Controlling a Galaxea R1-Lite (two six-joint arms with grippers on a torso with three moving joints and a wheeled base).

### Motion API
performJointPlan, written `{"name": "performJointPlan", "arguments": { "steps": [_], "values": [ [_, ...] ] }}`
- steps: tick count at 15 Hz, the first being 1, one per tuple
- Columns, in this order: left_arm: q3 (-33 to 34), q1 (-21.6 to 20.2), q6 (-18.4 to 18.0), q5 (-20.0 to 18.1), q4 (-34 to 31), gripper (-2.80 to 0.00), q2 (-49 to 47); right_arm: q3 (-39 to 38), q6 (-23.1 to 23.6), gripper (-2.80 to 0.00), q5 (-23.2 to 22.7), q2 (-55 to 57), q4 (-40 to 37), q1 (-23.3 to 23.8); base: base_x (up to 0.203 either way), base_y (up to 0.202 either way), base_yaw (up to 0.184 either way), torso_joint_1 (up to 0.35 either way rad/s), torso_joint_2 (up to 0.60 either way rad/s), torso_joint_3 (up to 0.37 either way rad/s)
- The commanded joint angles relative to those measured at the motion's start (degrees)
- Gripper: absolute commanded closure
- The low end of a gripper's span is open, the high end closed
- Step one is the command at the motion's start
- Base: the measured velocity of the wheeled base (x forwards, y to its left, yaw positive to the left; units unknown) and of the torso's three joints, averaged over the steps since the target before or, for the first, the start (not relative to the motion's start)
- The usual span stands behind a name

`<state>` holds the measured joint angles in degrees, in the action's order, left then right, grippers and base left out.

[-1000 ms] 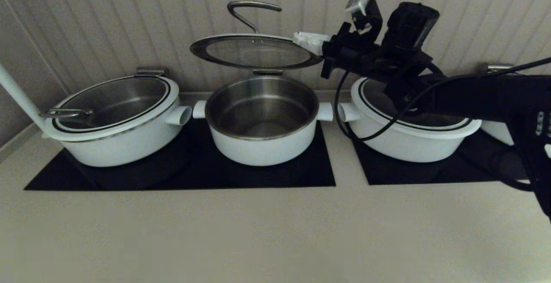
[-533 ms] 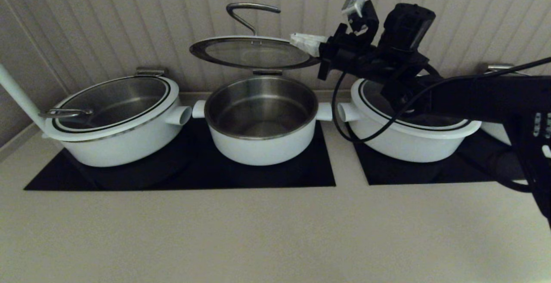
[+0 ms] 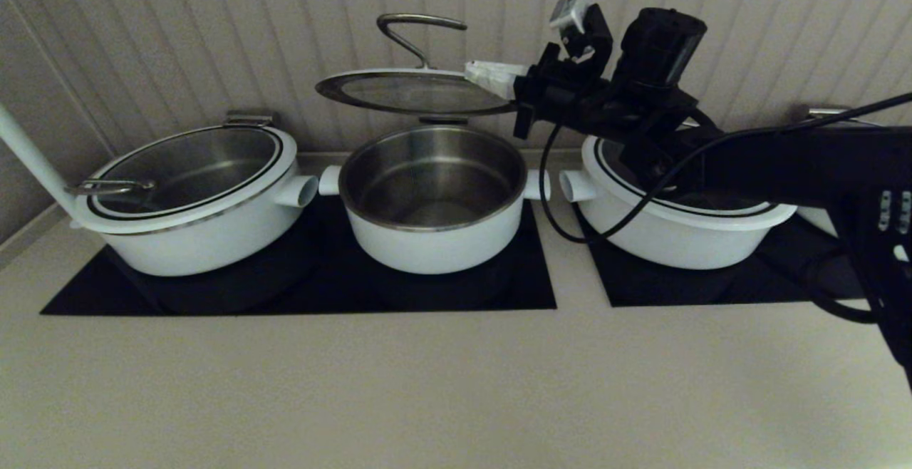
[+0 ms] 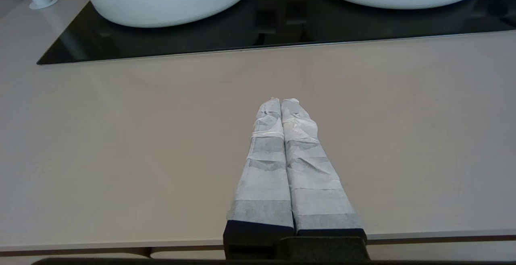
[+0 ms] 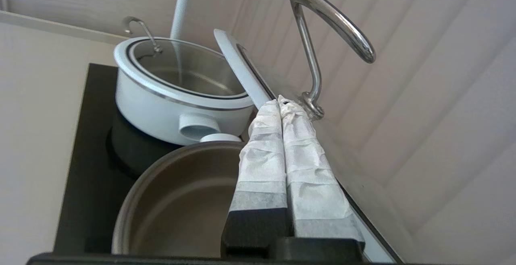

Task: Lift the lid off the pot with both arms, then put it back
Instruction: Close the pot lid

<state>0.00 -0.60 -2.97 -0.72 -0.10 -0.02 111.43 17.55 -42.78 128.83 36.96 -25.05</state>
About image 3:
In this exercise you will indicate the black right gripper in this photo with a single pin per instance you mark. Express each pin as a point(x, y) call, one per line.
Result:
point(584, 98)

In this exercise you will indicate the white round pole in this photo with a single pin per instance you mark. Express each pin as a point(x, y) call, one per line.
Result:
point(28, 155)

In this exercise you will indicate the white steel-lined pot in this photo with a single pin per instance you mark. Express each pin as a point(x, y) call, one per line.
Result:
point(677, 248)
point(434, 251)
point(214, 251)
point(819, 219)

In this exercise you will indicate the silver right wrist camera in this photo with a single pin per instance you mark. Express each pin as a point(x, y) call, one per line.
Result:
point(570, 9)

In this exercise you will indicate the black glass induction cooktop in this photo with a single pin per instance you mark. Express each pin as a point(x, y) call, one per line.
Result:
point(285, 291)
point(677, 287)

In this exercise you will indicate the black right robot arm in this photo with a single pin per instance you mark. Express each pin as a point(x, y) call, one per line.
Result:
point(784, 162)

